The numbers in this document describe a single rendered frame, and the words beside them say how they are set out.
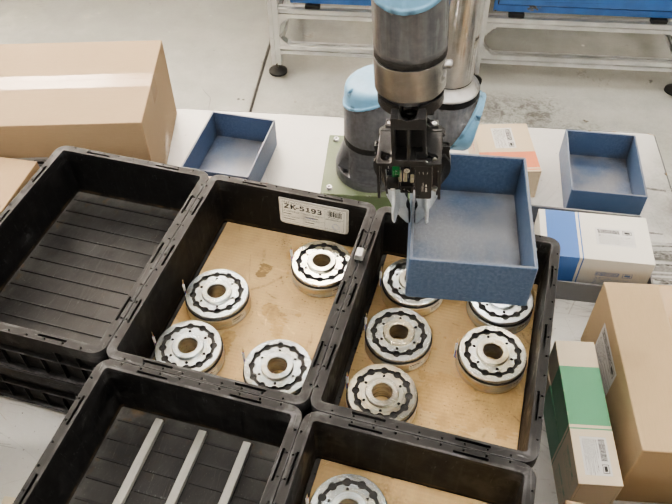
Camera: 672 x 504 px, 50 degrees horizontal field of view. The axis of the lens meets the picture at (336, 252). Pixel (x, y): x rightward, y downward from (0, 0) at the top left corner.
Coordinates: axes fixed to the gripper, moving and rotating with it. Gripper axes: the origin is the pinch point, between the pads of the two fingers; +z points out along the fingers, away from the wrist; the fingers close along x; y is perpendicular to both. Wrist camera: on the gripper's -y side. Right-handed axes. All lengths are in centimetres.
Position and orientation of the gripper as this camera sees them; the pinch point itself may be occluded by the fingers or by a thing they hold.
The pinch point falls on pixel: (412, 209)
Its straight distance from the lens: 92.9
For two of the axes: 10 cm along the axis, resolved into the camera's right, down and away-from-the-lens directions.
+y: -1.2, 7.3, -6.7
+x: 9.9, 0.4, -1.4
